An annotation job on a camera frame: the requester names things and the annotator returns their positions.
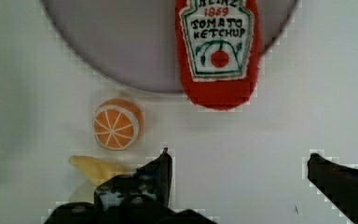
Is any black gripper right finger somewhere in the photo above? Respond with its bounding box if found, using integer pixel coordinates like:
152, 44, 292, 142
307, 153, 358, 224

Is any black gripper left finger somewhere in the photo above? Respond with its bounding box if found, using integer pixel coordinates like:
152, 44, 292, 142
94, 147, 173, 215

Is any red plush ketchup bottle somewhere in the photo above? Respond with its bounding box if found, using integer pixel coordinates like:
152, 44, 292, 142
175, 0, 262, 110

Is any grey round plate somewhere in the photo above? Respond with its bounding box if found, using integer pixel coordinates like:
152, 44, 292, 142
40, 0, 298, 94

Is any yellow banana toy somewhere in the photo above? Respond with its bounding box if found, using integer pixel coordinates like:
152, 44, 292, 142
69, 156, 125, 186

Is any orange slice toy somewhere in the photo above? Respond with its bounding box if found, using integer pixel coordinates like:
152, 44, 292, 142
92, 99, 144, 151

